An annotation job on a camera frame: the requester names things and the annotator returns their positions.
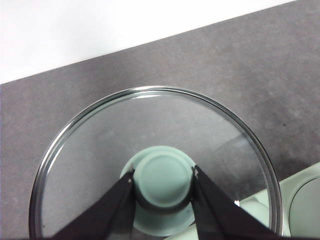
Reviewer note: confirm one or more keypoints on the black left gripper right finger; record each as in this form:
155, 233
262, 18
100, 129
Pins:
217, 217

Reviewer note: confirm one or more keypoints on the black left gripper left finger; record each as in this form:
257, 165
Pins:
105, 215

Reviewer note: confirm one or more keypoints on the glass pot lid green knob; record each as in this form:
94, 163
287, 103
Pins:
162, 180

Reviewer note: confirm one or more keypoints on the green breakfast machine base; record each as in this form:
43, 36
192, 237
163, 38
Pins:
285, 185

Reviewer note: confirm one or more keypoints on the green griddle cover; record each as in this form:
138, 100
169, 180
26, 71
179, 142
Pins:
307, 212

